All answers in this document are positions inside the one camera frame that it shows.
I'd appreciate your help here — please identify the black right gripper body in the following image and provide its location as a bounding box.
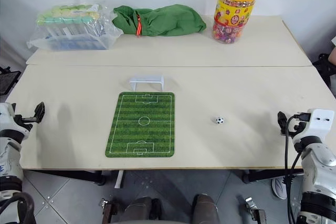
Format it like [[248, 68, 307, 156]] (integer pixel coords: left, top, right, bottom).
[[284, 118, 303, 137]]

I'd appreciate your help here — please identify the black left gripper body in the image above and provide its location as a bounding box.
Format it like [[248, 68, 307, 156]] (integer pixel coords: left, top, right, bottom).
[[14, 113, 38, 132]]

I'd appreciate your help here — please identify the green soccer field mat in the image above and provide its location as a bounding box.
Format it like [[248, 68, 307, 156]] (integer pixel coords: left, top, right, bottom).
[[104, 91, 176, 158]]

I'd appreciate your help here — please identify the black chair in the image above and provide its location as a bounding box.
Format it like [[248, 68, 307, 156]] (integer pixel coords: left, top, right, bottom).
[[0, 65, 22, 97], [311, 52, 336, 89]]

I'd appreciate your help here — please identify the black table foot bar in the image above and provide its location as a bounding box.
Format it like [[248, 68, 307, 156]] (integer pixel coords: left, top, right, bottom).
[[241, 169, 303, 184], [33, 169, 107, 186]]

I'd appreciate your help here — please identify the white sneaker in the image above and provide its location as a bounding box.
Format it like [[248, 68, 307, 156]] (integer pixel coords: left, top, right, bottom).
[[271, 176, 289, 200]]

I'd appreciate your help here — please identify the clear plastic bag of supplies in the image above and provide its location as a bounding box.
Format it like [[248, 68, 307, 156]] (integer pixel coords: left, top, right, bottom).
[[26, 0, 124, 52]]

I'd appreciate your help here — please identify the white table leg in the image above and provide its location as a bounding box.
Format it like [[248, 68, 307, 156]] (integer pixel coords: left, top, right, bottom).
[[114, 170, 124, 189]]

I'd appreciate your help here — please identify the small white goal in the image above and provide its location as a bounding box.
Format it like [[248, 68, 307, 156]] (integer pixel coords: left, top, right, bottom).
[[129, 76, 165, 92]]

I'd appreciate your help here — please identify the dark rounded robot leg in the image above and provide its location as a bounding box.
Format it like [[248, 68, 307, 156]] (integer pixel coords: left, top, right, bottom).
[[122, 196, 162, 224], [192, 193, 220, 224]]

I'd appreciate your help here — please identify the candy jar with orange lid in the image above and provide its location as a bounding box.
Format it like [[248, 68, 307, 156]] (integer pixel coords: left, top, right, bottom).
[[212, 0, 261, 45]]

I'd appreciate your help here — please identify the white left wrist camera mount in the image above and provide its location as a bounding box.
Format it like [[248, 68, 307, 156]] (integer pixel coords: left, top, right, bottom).
[[0, 102, 17, 131]]

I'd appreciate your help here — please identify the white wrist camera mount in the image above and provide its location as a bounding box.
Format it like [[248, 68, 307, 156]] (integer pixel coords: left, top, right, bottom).
[[0, 102, 17, 131], [293, 108, 335, 141]]

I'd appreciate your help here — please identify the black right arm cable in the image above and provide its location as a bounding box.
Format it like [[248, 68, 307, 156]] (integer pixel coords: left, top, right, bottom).
[[284, 113, 311, 224]]

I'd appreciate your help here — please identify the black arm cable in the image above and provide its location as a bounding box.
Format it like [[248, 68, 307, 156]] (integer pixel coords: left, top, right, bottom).
[[284, 113, 311, 224], [0, 191, 36, 224]]

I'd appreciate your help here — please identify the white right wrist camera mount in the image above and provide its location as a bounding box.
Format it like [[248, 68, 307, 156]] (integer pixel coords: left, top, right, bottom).
[[293, 108, 335, 141]]

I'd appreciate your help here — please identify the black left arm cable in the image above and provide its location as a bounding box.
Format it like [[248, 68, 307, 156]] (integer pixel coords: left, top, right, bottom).
[[0, 191, 36, 224]]

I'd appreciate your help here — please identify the metal foot bracket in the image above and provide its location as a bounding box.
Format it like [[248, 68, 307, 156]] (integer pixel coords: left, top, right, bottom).
[[243, 196, 266, 222], [99, 197, 119, 224]]

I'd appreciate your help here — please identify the orange drawstring cord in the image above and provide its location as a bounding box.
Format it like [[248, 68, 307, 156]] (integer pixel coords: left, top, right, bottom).
[[134, 15, 143, 38]]

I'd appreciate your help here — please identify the green cloth drawstring bag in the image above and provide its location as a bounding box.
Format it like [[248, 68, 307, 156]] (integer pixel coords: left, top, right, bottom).
[[112, 4, 207, 38]]

